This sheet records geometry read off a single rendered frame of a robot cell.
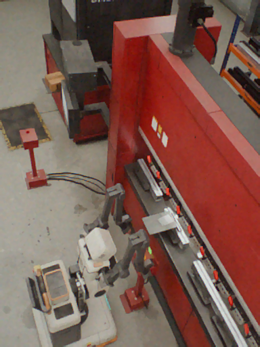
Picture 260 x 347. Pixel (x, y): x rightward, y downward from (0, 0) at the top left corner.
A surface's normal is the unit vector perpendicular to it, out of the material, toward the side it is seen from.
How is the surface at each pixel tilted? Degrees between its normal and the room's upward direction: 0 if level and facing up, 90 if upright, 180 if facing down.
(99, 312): 0
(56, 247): 0
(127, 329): 0
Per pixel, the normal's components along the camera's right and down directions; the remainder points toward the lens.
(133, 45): 0.36, 0.71
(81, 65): 0.07, -0.66
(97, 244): -0.62, -0.27
